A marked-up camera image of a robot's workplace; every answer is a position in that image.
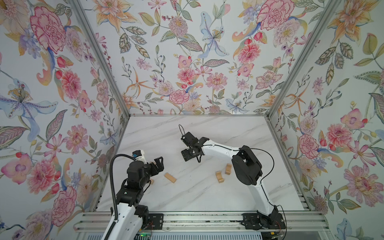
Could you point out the wood arch block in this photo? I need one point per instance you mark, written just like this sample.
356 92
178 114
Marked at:
228 169
219 176

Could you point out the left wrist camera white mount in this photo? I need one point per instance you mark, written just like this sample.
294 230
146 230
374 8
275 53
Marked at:
139 155

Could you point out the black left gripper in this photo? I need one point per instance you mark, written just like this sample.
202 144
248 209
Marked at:
159 166

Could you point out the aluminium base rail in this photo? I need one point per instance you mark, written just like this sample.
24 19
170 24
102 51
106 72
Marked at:
292 221

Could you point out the wood arch block far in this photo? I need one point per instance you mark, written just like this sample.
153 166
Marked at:
228 169

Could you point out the wood arch block near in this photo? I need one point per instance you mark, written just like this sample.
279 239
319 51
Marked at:
219 176

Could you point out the aluminium corner post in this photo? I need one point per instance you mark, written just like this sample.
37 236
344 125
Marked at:
92 39
319 28

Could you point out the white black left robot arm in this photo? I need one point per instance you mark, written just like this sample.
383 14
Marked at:
129 217

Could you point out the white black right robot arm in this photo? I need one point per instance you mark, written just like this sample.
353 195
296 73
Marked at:
247 167

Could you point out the aluminium corner post left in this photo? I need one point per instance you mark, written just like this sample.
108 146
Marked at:
92 39

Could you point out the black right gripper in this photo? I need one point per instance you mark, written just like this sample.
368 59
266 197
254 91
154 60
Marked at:
185 155

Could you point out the plain flat wood block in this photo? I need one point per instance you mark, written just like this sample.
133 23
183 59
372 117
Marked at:
170 177

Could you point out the aluminium corner post right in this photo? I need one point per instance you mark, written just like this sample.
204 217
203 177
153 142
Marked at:
319 28

